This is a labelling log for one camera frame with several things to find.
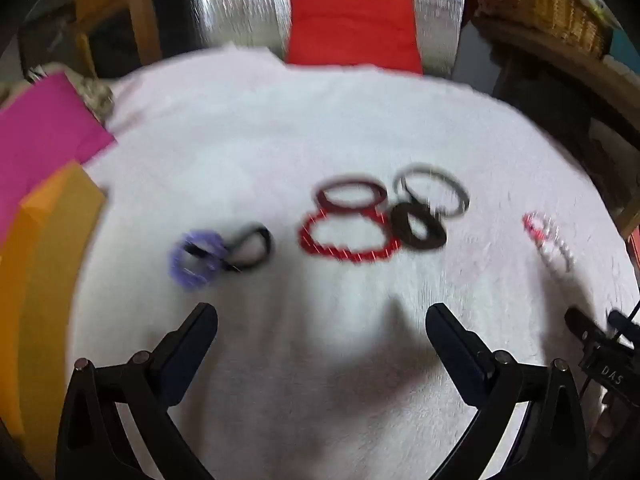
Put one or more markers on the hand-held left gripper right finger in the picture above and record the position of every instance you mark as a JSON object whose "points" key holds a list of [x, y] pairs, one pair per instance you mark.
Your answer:
{"points": [[456, 357]]}

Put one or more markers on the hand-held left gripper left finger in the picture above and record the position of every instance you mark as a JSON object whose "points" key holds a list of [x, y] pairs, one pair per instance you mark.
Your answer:
{"points": [[184, 357]]}

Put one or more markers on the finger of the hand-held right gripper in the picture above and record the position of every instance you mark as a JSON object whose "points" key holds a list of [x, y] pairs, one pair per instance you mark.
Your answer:
{"points": [[582, 327], [625, 327]]}

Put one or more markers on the purple scrunchie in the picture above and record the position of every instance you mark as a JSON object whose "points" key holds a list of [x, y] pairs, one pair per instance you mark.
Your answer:
{"points": [[180, 266]]}

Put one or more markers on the black scrunchie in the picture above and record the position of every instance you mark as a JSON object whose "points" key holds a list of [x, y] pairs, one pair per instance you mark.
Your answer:
{"points": [[401, 226]]}

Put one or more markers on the grey bangle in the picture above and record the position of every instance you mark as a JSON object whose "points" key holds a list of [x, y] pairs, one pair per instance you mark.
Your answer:
{"points": [[462, 196]]}

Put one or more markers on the orange box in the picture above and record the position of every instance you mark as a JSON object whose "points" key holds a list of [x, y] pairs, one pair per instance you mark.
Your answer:
{"points": [[45, 260]]}

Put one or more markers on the dark red bangle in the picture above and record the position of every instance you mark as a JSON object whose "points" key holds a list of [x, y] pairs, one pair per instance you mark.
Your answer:
{"points": [[322, 200]]}

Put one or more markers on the white embossed blanket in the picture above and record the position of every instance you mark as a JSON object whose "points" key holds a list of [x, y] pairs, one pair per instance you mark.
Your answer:
{"points": [[280, 130]]}

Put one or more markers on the wooden shelf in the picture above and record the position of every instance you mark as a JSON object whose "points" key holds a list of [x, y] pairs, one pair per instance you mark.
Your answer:
{"points": [[575, 67]]}

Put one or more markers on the pink cushion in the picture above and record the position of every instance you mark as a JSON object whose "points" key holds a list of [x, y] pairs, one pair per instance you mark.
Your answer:
{"points": [[45, 130]]}

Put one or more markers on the crumpled patterned cloth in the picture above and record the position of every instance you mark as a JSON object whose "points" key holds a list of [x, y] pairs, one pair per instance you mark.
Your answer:
{"points": [[95, 97]]}

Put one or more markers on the wicker basket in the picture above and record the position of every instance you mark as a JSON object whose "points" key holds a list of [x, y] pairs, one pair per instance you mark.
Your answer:
{"points": [[550, 5]]}

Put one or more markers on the wooden table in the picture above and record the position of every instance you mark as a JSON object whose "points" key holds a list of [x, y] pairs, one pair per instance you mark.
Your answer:
{"points": [[142, 20]]}

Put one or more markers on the red cushion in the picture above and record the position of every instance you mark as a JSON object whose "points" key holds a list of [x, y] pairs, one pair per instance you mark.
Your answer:
{"points": [[352, 30]]}

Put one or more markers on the silver foil mat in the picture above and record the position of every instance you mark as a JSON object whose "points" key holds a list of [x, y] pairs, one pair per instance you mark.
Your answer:
{"points": [[240, 5]]}

